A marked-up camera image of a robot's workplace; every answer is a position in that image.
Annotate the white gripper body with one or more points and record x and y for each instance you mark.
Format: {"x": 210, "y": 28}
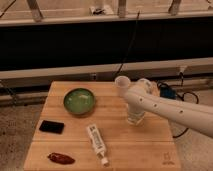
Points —
{"x": 134, "y": 116}

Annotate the white plastic cup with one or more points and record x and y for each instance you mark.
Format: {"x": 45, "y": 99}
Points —
{"x": 122, "y": 84}

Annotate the dark red chili pepper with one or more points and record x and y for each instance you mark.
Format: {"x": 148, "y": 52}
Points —
{"x": 61, "y": 158}

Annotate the green ceramic bowl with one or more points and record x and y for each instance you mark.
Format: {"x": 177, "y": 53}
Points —
{"x": 79, "y": 101}

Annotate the black smartphone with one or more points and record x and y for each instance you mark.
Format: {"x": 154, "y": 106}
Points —
{"x": 51, "y": 126}

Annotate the blue object on floor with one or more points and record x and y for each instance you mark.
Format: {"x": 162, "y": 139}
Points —
{"x": 167, "y": 93}

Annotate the wooden cutting board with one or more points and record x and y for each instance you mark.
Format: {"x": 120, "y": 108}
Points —
{"x": 146, "y": 147}

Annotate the white tube with label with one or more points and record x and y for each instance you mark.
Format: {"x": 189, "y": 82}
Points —
{"x": 97, "y": 143}

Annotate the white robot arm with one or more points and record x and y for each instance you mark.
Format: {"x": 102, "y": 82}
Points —
{"x": 194, "y": 116}

